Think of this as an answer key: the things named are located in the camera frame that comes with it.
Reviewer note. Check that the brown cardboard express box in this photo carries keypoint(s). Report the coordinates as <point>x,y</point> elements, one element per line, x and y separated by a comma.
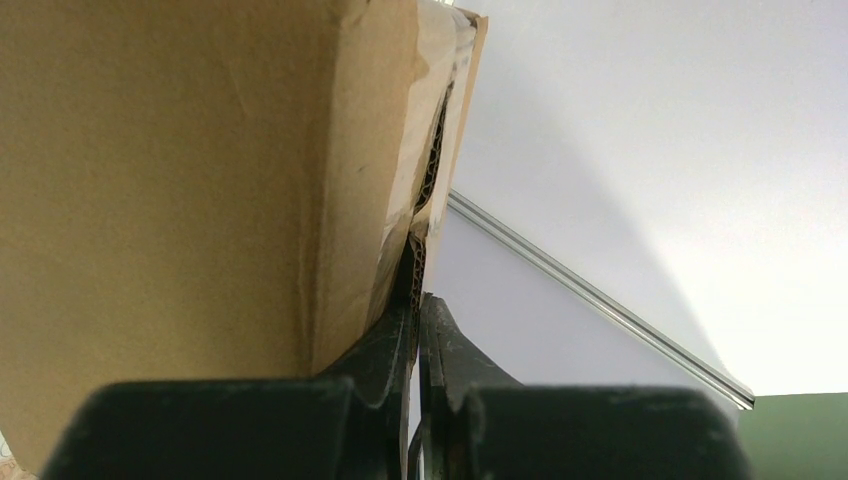
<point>213,189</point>

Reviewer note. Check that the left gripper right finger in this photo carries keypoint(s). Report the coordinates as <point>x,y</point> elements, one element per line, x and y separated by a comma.
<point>479,422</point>

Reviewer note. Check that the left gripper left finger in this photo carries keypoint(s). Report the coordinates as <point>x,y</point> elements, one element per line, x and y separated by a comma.
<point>348,422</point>

